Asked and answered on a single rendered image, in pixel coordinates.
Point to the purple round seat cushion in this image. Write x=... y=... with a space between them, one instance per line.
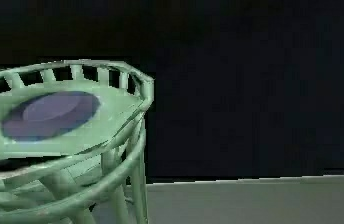
x=50 y=115

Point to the green round chair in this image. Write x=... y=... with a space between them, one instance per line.
x=120 y=110

